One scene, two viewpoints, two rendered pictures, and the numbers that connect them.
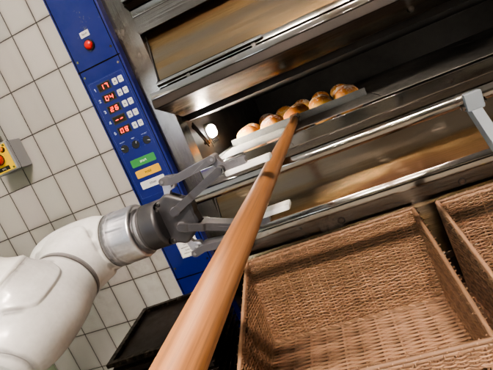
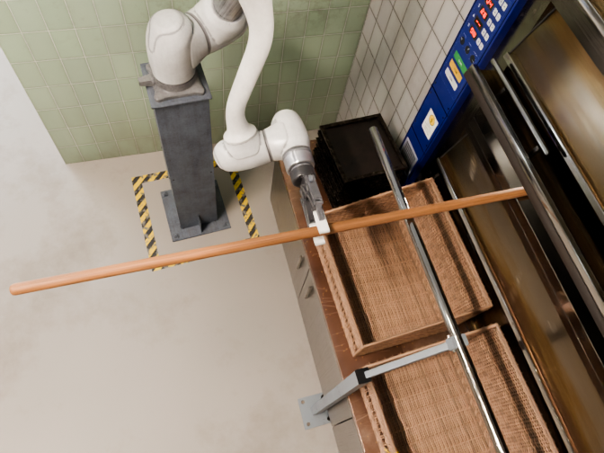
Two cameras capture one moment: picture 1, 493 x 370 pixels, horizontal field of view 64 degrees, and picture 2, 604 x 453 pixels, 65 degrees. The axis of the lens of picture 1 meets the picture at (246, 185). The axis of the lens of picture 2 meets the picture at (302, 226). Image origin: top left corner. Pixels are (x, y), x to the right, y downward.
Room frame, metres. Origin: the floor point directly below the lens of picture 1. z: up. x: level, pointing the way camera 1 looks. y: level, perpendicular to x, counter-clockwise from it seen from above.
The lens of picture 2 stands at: (0.11, -0.44, 2.37)
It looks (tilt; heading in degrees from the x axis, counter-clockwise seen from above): 62 degrees down; 46
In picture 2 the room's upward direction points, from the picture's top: 15 degrees clockwise
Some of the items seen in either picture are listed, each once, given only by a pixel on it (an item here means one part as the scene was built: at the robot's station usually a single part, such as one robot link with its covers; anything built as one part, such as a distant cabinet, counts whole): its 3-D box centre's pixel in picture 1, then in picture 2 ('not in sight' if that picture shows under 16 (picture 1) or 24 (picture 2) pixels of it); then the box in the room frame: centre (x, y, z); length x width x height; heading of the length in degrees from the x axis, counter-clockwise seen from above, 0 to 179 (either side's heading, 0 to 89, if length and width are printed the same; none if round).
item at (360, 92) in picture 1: (298, 114); not in sight; (1.72, -0.32, 1.20); 0.55 x 0.36 x 0.03; 75
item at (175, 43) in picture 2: not in sight; (173, 43); (0.49, 0.82, 1.17); 0.18 x 0.16 x 0.22; 15
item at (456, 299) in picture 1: (346, 313); (394, 264); (0.95, -0.11, 0.72); 0.56 x 0.49 x 0.28; 77
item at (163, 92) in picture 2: not in sight; (169, 75); (0.46, 0.82, 1.03); 0.22 x 0.18 x 0.06; 169
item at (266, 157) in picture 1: (248, 164); (321, 221); (0.58, -0.01, 1.23); 0.07 x 0.03 x 0.01; 75
